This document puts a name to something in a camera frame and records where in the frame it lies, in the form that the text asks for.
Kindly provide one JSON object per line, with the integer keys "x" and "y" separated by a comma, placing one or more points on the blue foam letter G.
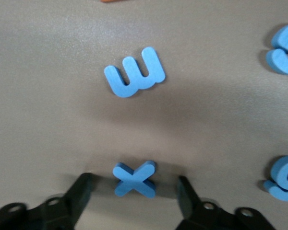
{"x": 282, "y": 64}

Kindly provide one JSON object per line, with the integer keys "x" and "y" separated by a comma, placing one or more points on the blue foam letter E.
{"x": 139, "y": 83}

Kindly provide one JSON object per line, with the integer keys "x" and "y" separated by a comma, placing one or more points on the orange foam letter E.
{"x": 109, "y": 1}

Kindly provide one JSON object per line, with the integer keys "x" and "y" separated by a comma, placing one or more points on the blue foam letter X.
{"x": 134, "y": 179}

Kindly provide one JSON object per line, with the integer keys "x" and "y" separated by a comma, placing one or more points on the blue foam digit six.
{"x": 278, "y": 172}

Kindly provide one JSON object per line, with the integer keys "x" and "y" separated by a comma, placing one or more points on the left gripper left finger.
{"x": 69, "y": 210}

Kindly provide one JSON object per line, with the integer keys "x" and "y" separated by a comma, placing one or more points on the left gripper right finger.
{"x": 196, "y": 215}

